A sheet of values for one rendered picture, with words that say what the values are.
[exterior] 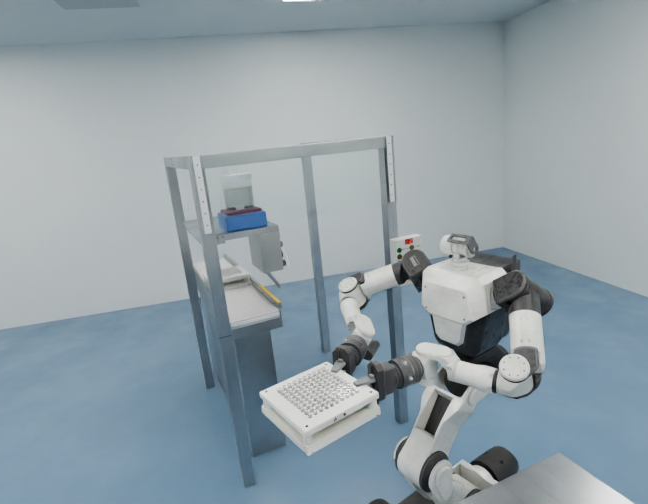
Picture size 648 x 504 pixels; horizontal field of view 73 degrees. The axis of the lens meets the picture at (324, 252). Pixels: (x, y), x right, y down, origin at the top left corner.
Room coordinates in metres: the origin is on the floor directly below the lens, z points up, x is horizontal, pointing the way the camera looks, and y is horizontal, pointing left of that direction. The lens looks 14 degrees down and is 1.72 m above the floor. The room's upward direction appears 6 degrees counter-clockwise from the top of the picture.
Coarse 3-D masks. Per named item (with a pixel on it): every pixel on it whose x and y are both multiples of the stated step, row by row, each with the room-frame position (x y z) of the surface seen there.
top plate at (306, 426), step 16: (320, 368) 1.23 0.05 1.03; (352, 384) 1.12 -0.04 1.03; (272, 400) 1.08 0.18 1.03; (352, 400) 1.04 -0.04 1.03; (368, 400) 1.05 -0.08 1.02; (288, 416) 1.00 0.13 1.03; (304, 416) 0.99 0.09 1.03; (320, 416) 0.99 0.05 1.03; (336, 416) 0.98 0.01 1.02; (304, 432) 0.93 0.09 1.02
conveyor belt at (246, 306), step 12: (204, 264) 3.19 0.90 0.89; (228, 264) 3.12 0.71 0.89; (240, 288) 2.53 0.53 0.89; (252, 288) 2.51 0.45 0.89; (228, 300) 2.34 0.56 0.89; (240, 300) 2.32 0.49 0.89; (252, 300) 2.30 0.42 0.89; (264, 300) 2.28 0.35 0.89; (228, 312) 2.15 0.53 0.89; (240, 312) 2.13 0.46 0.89; (252, 312) 2.12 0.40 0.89; (264, 312) 2.10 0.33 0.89; (276, 312) 2.12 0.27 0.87; (240, 324) 2.04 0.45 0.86; (252, 324) 2.08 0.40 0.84
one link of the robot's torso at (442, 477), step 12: (444, 468) 1.24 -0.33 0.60; (408, 480) 1.37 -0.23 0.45; (432, 480) 1.22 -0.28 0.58; (444, 480) 1.24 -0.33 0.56; (456, 480) 1.42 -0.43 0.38; (420, 492) 1.37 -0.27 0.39; (432, 492) 1.23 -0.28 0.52; (444, 492) 1.23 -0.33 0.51; (456, 492) 1.35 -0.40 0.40; (468, 492) 1.38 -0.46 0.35
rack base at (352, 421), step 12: (264, 408) 1.12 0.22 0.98; (360, 408) 1.07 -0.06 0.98; (276, 420) 1.06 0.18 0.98; (348, 420) 1.02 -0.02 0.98; (360, 420) 1.03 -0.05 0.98; (288, 432) 1.01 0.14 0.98; (324, 432) 0.98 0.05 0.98; (336, 432) 0.98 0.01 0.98; (348, 432) 1.00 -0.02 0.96; (300, 444) 0.96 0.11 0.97; (312, 444) 0.94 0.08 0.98; (324, 444) 0.96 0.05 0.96
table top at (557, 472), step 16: (544, 464) 0.96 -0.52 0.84; (560, 464) 0.95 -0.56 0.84; (576, 464) 0.95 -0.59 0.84; (512, 480) 0.91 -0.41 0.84; (528, 480) 0.91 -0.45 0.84; (544, 480) 0.90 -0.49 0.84; (560, 480) 0.90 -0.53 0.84; (576, 480) 0.89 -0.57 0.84; (592, 480) 0.89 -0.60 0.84; (480, 496) 0.88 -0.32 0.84; (496, 496) 0.87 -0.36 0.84; (512, 496) 0.87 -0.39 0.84; (528, 496) 0.86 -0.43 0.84; (544, 496) 0.86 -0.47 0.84; (560, 496) 0.85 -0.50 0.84; (576, 496) 0.85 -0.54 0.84; (592, 496) 0.84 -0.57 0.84; (608, 496) 0.84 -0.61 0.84
